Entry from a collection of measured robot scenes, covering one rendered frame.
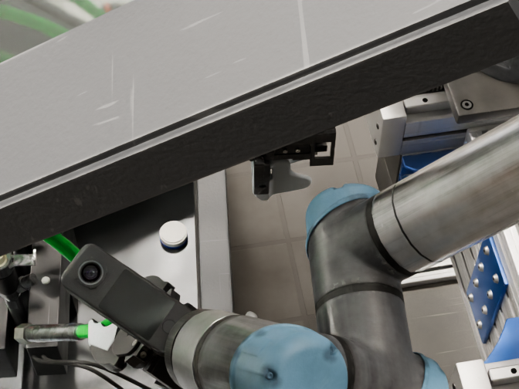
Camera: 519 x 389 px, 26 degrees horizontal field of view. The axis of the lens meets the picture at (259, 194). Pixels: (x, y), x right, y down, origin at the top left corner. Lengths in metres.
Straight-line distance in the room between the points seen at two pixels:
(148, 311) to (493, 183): 0.31
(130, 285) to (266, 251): 1.59
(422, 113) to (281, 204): 1.11
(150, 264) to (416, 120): 0.42
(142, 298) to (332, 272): 0.16
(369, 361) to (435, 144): 0.75
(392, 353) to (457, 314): 1.37
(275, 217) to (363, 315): 1.70
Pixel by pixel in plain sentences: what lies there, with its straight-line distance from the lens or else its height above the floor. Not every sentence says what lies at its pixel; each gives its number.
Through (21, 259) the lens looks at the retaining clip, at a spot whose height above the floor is 1.10.
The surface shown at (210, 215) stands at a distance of 1.47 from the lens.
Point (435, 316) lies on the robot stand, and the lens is 2.26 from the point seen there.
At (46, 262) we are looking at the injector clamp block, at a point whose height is 0.98.
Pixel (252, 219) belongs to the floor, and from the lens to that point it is 2.59.
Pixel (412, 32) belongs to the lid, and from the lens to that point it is 0.44.
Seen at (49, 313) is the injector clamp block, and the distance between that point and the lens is 1.39.
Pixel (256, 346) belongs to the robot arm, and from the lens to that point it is 0.82.
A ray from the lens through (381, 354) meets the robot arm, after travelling 0.89.
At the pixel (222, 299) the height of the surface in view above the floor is 0.95.
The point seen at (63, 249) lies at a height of 1.34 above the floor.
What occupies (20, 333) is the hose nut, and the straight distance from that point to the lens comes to 1.22.
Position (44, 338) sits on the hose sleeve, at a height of 1.13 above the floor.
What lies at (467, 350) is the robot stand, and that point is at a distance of 2.23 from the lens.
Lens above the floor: 2.19
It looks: 56 degrees down
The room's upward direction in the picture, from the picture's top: straight up
